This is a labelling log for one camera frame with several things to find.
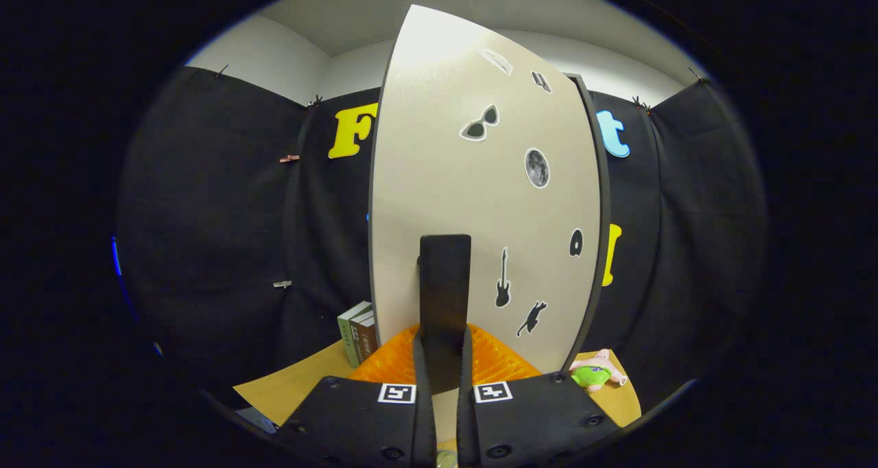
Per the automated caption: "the dark grey cabinet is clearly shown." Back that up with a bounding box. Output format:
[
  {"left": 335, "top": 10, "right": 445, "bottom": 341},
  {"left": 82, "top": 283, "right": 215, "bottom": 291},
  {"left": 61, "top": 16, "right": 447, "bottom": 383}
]
[{"left": 564, "top": 72, "right": 613, "bottom": 373}]

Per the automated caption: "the black door handle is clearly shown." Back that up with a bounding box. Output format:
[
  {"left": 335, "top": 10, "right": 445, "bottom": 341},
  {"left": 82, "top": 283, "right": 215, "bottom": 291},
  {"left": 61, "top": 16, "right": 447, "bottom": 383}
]
[{"left": 418, "top": 235, "right": 473, "bottom": 395}]

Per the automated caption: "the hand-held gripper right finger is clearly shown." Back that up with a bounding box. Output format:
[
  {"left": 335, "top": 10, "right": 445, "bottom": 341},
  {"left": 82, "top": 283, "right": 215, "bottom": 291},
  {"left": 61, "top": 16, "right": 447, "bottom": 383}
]
[{"left": 457, "top": 323, "right": 622, "bottom": 468}]

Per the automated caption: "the pink and green plush toy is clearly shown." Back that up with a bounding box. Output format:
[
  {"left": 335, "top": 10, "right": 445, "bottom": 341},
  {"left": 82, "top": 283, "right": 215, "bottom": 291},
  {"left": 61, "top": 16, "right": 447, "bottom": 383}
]
[{"left": 569, "top": 349, "right": 628, "bottom": 392}]

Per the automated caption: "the green book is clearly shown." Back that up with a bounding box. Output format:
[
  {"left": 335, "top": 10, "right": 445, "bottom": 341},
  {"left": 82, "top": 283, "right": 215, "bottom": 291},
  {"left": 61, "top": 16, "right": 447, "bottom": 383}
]
[{"left": 337, "top": 301, "right": 375, "bottom": 368}]

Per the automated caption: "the beige cabinet door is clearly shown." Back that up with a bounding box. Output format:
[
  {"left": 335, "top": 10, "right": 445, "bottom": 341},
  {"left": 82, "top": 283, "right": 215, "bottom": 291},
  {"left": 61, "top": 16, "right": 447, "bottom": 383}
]
[{"left": 368, "top": 5, "right": 604, "bottom": 375}]

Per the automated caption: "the black backdrop cloth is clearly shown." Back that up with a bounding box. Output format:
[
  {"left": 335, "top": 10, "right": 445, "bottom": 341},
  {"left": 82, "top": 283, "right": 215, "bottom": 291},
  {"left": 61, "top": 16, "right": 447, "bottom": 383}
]
[{"left": 115, "top": 67, "right": 768, "bottom": 414}]

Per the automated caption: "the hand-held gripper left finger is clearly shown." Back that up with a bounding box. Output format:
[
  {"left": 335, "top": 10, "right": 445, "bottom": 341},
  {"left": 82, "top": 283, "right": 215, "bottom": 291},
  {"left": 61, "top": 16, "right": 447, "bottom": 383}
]
[{"left": 273, "top": 324, "right": 438, "bottom": 468}]

